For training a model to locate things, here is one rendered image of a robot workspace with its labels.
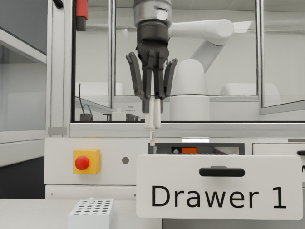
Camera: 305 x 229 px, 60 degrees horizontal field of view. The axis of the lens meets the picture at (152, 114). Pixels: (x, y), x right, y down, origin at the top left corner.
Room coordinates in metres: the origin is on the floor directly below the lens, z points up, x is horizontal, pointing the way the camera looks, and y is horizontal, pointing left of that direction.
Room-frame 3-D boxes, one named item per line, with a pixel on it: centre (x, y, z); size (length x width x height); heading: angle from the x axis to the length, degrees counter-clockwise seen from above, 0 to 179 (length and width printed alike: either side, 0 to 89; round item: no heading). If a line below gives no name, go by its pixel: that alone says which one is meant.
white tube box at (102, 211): (0.61, 0.14, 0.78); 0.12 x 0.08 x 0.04; 4
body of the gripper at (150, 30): (0.61, 0.00, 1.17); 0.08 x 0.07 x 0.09; 119
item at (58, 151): (1.28, -0.19, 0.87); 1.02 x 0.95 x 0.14; 87
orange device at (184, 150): (1.19, -0.14, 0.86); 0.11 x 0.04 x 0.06; 87
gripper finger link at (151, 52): (0.61, 0.01, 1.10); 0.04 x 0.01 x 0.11; 29
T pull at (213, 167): (0.45, -0.11, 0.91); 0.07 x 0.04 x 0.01; 87
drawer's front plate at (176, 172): (0.48, -0.12, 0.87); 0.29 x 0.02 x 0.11; 87
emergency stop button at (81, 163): (0.76, 0.20, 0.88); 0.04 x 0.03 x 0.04; 87
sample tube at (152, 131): (0.62, 0.00, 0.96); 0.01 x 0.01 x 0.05
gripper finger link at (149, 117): (0.61, 0.01, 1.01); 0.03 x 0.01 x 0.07; 29
